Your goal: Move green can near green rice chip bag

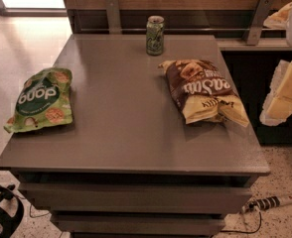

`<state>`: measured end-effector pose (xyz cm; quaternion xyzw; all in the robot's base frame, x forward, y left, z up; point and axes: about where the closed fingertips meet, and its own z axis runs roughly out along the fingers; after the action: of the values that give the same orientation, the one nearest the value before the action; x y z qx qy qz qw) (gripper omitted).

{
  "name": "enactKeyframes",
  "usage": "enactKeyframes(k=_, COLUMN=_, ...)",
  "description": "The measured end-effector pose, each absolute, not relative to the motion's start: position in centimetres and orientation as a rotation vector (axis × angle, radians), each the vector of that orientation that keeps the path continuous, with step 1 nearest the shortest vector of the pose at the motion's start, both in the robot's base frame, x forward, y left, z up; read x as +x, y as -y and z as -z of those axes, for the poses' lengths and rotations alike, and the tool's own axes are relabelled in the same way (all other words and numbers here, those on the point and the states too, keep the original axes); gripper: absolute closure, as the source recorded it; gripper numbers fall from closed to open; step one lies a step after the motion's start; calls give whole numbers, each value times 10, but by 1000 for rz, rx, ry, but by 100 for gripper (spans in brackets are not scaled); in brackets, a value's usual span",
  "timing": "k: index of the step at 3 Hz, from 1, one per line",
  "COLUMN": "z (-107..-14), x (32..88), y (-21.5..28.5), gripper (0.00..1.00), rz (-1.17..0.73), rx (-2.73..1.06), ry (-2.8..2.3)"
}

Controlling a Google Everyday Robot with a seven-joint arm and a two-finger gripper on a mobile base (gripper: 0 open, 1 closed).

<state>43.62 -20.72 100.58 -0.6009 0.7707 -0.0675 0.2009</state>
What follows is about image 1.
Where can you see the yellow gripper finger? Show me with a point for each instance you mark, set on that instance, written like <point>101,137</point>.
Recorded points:
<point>278,20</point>
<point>277,106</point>

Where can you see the green soda can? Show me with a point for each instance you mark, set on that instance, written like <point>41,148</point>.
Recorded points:
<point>155,35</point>

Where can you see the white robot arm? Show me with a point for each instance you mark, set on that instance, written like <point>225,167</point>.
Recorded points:
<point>277,106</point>

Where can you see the brown and yellow chip bag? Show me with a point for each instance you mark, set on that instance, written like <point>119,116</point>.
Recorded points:
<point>201,93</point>

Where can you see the green rice chip bag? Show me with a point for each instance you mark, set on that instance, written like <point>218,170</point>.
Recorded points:
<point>43,102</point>

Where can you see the white power strip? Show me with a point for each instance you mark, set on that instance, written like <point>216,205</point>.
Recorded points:
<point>267,203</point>

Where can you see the grey drawer cabinet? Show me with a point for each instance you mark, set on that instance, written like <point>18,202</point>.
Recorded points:
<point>128,166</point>

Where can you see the black chair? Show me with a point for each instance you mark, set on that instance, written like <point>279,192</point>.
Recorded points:
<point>8,223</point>

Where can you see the right metal wall bracket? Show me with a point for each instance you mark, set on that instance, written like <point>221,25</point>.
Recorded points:
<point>253,33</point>

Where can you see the metal wall bracket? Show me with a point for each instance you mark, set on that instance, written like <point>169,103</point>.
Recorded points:
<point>113,16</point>
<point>253,33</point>

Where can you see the left metal wall bracket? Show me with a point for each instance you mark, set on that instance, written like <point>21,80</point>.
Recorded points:
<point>113,16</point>

